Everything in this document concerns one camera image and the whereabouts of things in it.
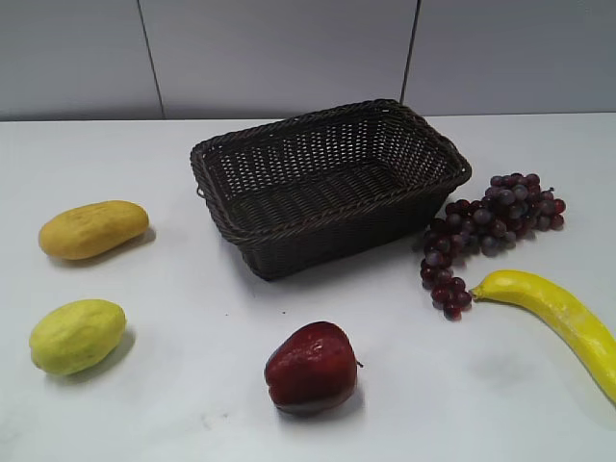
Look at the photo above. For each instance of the yellow banana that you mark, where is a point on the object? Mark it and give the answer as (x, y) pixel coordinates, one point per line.
(585, 335)

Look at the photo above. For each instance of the dark brown wicker basket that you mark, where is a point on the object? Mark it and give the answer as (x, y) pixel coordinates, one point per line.
(314, 188)

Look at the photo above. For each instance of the red apple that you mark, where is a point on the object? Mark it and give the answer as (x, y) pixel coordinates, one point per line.
(313, 371)

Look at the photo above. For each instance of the purple grape bunch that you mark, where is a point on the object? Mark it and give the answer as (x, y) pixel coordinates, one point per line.
(513, 206)

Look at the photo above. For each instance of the yellow mango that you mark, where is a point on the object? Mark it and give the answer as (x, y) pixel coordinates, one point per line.
(88, 231)

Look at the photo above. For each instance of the green-yellow lemon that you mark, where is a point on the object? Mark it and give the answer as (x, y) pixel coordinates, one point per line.
(77, 336)

